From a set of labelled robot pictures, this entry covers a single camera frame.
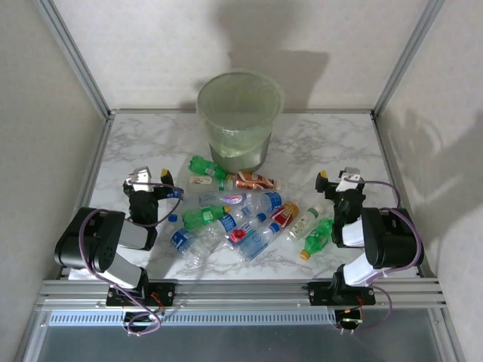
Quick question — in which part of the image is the clear bottle green band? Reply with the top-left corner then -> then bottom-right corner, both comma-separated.
187,175 -> 238,192

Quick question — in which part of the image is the green plastic bottle yellow cap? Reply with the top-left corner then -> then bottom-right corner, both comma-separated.
299,217 -> 335,262
189,155 -> 228,179
180,205 -> 232,230

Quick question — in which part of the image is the white green label bottle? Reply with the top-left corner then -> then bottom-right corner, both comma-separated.
283,204 -> 325,242

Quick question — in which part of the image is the red yellow label bottle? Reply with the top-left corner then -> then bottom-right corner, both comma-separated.
270,200 -> 301,228

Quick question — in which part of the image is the crushed clear bottle blue label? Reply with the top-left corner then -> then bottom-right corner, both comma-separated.
247,191 -> 285,216

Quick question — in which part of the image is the clear bottle pink label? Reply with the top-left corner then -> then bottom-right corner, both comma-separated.
198,191 -> 251,208

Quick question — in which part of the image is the brown coffee bottle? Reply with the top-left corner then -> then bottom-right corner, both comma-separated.
235,171 -> 283,192

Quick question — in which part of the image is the translucent green plastic bin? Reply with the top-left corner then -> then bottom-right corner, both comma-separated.
195,69 -> 284,175

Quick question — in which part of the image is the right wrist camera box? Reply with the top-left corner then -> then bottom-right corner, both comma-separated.
337,167 -> 362,192

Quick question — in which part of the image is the aluminium frame rail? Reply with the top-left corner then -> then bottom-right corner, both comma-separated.
370,112 -> 435,280
56,112 -> 116,281
109,108 -> 375,115

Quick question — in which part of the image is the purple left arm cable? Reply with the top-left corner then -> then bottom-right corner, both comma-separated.
77,181 -> 186,337

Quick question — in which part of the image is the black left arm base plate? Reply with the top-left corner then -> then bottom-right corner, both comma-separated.
105,281 -> 177,307

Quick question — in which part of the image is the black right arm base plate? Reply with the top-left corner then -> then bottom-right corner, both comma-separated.
307,281 -> 377,307

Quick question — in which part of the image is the aluminium mounting rail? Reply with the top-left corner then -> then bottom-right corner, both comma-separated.
35,278 -> 448,312

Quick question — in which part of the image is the slotted grey cable duct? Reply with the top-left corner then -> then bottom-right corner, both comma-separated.
48,309 -> 339,327

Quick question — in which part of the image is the aluminium frame post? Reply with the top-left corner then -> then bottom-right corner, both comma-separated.
371,0 -> 446,116
32,0 -> 114,120

